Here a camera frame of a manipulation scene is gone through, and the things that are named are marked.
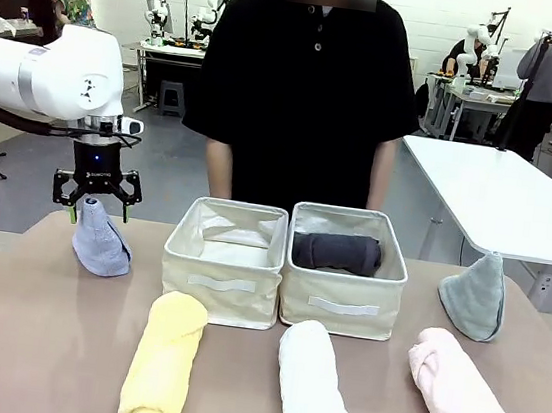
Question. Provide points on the beige fabric storage box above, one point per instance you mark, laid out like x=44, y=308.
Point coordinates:
x=218, y=305
x=337, y=325

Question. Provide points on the yellow towel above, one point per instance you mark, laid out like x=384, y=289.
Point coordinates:
x=161, y=363

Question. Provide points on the grey green cone towel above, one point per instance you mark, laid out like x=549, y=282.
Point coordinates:
x=476, y=301

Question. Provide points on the person's right forearm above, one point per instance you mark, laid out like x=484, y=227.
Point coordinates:
x=219, y=169

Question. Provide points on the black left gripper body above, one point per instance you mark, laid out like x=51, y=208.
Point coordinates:
x=95, y=164

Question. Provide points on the person's left forearm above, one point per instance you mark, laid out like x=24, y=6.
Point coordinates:
x=381, y=179

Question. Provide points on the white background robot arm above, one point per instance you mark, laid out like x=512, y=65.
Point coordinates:
x=478, y=35
x=209, y=12
x=155, y=5

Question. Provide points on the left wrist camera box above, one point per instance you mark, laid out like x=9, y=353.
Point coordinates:
x=132, y=126

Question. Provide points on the grey plastic stool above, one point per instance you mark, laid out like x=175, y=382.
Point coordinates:
x=172, y=98

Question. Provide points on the seated person in black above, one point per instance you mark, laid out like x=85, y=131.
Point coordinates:
x=458, y=55

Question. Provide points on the pink towel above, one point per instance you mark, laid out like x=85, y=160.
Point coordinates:
x=463, y=401

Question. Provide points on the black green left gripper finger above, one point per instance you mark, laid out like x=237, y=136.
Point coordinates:
x=64, y=188
x=130, y=194

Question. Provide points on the dark grey rolled towel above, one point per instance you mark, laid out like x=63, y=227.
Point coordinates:
x=335, y=254

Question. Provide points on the person in black polo shirt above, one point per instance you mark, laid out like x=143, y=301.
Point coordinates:
x=307, y=119

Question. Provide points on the white towel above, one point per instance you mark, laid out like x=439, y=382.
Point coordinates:
x=313, y=392

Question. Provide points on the lavender blue cone towel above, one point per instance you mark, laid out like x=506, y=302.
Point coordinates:
x=99, y=250

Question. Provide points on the grey background work table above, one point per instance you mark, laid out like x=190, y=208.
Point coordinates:
x=471, y=97

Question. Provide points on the white background robot table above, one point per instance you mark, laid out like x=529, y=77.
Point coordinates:
x=174, y=50

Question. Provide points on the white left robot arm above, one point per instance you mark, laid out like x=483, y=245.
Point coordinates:
x=61, y=69

